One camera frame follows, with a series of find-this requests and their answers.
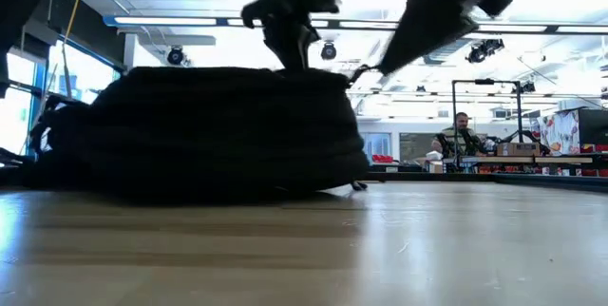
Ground black backpack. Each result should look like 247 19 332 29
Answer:
23 64 377 202

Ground black ceiling spotlight cluster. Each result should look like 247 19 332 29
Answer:
465 38 505 65

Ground person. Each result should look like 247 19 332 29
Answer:
430 111 496 160

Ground brown cardboard box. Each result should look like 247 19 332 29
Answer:
496 142 542 158

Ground colourful printed poster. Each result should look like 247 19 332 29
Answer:
536 109 580 156

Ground wooden work table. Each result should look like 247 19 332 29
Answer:
458 155 595 174

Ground black monitor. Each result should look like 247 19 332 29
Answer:
578 107 608 146

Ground red storage shelf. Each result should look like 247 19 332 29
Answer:
579 143 608 178

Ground black robot rig frame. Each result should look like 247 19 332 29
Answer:
449 77 552 174

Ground black metal table frame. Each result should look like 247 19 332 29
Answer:
365 171 608 194

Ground beige hanging cable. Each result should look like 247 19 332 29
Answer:
60 0 83 101

